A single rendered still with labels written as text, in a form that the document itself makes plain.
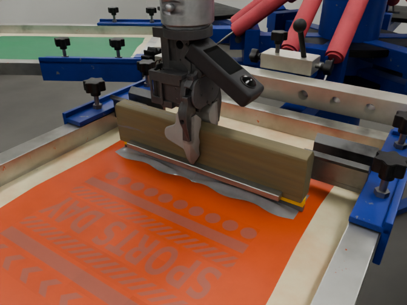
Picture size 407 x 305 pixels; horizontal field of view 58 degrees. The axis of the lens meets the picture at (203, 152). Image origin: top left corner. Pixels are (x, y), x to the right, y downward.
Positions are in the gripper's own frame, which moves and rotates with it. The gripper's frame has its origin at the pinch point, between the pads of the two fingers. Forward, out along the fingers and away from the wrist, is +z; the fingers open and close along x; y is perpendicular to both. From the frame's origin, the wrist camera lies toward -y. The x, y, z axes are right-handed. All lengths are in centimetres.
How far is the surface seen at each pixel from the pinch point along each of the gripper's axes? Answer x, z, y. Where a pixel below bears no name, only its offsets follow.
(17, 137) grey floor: -87, 95, 228
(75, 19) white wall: -282, 50, 382
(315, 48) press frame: -57, -5, 1
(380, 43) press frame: -85, -1, -11
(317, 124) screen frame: -23.3, 1.7, -11.6
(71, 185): 14.1, 4.3, 17.0
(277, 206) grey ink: 1.3, 4.6, -14.0
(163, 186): 6.1, 4.7, 4.1
